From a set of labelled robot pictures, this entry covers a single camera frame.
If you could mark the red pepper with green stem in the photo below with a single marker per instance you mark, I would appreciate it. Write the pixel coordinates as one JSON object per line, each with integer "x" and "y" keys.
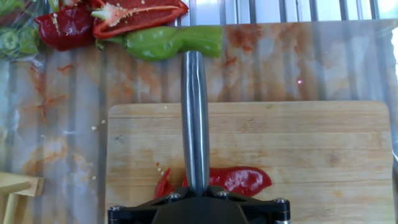
{"x": 68, "y": 31}

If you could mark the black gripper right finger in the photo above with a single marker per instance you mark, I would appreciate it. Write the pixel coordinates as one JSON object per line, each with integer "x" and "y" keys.
{"x": 267, "y": 213}

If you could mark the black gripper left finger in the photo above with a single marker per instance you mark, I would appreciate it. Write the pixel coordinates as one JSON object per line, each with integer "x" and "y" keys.
{"x": 133, "y": 213}

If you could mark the marble pattern plastic mat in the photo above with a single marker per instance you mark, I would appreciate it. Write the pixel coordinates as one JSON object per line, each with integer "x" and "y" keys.
{"x": 264, "y": 62}

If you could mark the red pepper piece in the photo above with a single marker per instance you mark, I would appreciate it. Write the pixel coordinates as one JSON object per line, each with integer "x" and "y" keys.
{"x": 242, "y": 180}

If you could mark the large green pepper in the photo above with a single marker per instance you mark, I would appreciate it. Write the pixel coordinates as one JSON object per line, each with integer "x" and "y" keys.
{"x": 155, "y": 43}

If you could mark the bag of chopped peppers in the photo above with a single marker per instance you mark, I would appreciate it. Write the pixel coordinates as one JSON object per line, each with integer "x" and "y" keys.
{"x": 15, "y": 40}

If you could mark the bamboo cutting board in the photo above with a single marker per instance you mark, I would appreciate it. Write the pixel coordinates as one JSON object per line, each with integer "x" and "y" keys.
{"x": 295, "y": 140}

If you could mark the cut red chili slice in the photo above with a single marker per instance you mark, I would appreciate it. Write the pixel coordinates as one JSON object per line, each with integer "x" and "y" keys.
{"x": 163, "y": 186}

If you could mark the steel cleaver knife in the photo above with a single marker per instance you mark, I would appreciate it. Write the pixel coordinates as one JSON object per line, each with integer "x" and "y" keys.
{"x": 195, "y": 124}

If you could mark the wooden peg rack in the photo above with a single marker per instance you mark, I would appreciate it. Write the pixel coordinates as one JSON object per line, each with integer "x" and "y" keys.
{"x": 18, "y": 183}

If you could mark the metal plate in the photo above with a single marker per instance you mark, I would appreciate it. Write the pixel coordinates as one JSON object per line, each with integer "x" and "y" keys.
{"x": 395, "y": 168}

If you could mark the dark red pepper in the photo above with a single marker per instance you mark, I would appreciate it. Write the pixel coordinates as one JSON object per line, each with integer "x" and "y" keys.
{"x": 74, "y": 2}

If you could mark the halved red pepper with seeds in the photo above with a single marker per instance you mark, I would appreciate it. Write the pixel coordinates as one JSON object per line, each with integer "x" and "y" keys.
{"x": 146, "y": 15}

